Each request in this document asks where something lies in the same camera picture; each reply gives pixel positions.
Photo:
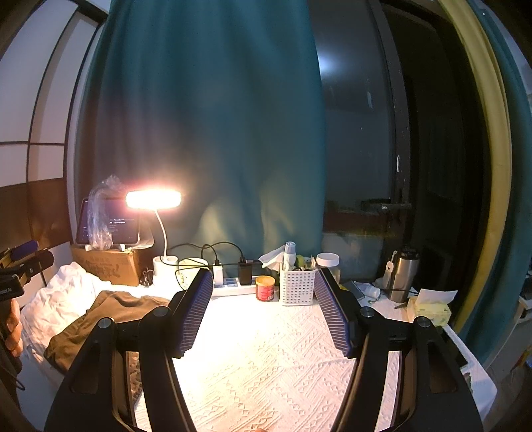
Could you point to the dark glass door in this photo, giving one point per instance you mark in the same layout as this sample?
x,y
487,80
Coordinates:
x,y
357,145

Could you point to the white charger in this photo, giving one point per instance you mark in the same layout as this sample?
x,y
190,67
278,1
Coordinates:
x,y
218,276

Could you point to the clear jar white lid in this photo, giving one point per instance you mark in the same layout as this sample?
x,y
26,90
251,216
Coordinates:
x,y
328,261

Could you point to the white perforated basket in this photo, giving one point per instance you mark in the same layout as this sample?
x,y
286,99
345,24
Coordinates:
x,y
297,288

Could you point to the black binder clips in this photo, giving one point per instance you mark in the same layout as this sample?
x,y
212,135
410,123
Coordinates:
x,y
147,279

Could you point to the brown t-shirt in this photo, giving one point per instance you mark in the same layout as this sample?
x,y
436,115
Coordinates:
x,y
83,328

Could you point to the black charger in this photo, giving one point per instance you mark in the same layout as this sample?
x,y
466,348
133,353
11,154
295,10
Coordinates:
x,y
245,274

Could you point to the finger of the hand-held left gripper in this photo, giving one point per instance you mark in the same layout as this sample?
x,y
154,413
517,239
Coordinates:
x,y
39,261
24,249

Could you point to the cream printed mug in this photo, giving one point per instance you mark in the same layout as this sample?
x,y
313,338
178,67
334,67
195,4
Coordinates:
x,y
191,270

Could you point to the yellow curtain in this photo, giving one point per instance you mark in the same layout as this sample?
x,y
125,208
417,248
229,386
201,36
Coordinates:
x,y
494,166

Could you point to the wide teal curtain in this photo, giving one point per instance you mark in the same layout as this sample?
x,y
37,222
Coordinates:
x,y
208,124

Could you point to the steel tumbler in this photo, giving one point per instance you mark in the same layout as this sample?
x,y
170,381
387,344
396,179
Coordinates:
x,y
401,278

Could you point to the white spray bottle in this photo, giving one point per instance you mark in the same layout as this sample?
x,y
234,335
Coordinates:
x,y
289,255

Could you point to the yellow tissue box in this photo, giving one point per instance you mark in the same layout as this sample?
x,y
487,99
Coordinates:
x,y
432,311

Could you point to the person's left hand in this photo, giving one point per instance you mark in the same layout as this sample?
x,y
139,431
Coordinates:
x,y
11,328

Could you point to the crumpled white tissue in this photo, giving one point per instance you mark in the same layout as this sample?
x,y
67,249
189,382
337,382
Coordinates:
x,y
272,257

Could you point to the red can yellow lid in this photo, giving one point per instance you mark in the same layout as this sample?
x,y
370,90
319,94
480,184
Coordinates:
x,y
266,290

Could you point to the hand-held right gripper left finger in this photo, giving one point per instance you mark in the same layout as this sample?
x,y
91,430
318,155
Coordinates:
x,y
195,315

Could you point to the narrow teal curtain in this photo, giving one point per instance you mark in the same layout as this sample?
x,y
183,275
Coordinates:
x,y
519,249

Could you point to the white textured bedspread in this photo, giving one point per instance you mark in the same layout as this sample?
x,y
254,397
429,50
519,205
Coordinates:
x,y
266,365

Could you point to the cardboard box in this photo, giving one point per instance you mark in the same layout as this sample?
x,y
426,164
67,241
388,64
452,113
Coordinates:
x,y
112,263

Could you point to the white desk lamp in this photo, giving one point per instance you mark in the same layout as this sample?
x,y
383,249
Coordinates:
x,y
153,199

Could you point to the white power strip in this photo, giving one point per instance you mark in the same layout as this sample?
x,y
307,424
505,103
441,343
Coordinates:
x,y
232,288

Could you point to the clear plastic bag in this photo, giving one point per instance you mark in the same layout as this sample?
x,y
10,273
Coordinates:
x,y
99,216

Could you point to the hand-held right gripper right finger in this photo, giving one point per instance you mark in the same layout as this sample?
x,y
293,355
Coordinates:
x,y
332,315

